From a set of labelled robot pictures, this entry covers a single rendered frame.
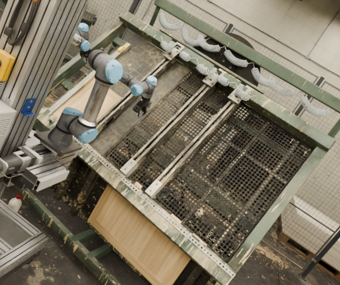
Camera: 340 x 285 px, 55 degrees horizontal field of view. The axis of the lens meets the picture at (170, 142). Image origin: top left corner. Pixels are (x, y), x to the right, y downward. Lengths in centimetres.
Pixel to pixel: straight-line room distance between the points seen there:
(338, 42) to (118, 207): 588
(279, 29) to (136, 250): 578
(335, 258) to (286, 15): 466
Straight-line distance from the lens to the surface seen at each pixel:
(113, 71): 182
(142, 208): 237
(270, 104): 270
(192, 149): 247
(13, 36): 187
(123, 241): 283
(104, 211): 287
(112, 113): 271
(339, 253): 613
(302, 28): 749
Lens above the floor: 196
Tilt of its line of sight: 16 degrees down
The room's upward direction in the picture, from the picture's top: 31 degrees clockwise
